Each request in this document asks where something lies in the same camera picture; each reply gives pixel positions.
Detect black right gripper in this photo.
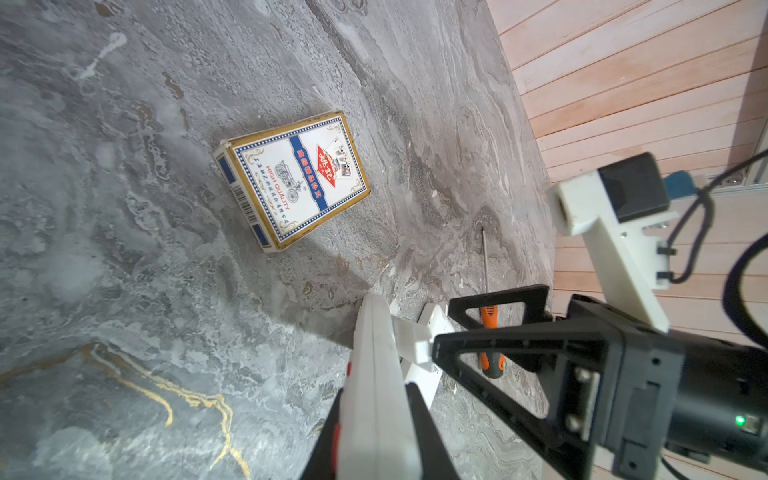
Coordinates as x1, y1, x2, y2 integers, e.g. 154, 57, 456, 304
433, 284, 685, 479

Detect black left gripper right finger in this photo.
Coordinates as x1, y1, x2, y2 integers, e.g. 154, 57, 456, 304
405, 383, 459, 480

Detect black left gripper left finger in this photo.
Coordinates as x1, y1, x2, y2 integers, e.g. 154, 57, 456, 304
300, 389, 343, 480

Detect white slim remote control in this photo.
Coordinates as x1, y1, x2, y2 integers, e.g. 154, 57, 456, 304
335, 293, 423, 479

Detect orange black screwdriver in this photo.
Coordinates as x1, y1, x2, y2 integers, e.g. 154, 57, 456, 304
479, 228, 504, 379

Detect playing card box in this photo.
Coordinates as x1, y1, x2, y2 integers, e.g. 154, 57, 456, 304
213, 111, 371, 254

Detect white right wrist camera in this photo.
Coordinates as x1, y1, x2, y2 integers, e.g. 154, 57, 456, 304
547, 152, 678, 332

